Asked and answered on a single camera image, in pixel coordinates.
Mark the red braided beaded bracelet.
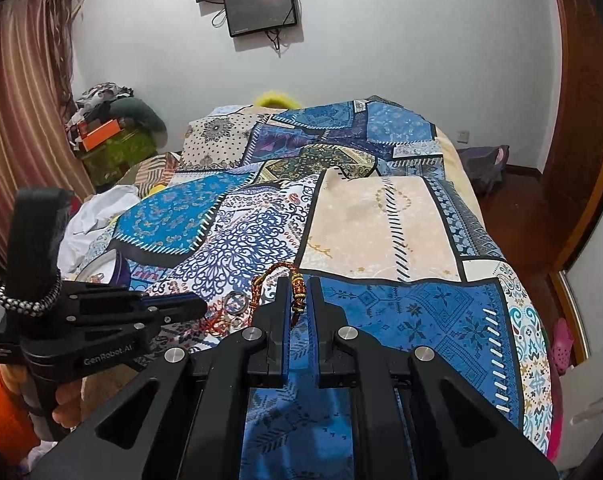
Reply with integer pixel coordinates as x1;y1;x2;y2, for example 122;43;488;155
204;262;313;336

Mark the pile of clothes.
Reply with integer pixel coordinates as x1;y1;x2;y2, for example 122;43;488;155
63;84;168;136

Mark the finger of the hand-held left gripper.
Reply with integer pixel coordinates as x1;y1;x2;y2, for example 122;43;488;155
68;310;173;347
60;280;209;322

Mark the yellow fluffy toy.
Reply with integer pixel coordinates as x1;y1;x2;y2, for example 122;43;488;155
255;90;303;111

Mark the white cloth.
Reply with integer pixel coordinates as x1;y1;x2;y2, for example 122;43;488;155
60;184;142;281

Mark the blue patchwork blanket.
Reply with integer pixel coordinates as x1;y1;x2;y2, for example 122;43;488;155
62;94;555;480

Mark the person's left forearm orange sleeve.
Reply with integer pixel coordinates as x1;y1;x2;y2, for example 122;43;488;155
0;359;41;467

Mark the person's left hand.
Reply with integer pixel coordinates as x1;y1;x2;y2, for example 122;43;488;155
50;360;138;431

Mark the striped brown curtain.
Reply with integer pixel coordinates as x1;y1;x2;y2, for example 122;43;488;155
0;0;98;272

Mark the silver metal ring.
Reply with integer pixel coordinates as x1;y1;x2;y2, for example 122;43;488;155
222;291;249;317

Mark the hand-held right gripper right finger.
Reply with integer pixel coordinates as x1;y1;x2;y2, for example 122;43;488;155
308;277;560;480

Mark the purple bag on floor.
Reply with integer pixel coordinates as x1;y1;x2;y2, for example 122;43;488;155
455;144;511;197

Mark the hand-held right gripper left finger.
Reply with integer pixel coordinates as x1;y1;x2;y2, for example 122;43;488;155
32;277;292;480

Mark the small black wall screen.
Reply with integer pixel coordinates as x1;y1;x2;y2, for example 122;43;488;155
224;0;300;39

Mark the pink clog shoe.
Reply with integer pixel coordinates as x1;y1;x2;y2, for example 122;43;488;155
550;317;576;377

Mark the black white braided wrist cord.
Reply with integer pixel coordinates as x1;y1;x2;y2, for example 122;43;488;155
0;269;63;317

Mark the orange box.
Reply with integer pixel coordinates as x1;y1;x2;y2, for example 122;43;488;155
78;118;123;152

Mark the purple rimmed plate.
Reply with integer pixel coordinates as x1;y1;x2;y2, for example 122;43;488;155
74;249;132;292

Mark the green patterned cloth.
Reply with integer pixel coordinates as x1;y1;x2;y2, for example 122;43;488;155
79;127;158;188

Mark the wooden door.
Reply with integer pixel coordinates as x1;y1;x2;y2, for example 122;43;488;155
542;0;603;283

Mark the white cabinet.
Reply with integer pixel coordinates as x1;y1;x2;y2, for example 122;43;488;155
550;240;603;472

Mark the orange patterned cloth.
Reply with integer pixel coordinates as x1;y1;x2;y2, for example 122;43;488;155
133;152;181;197

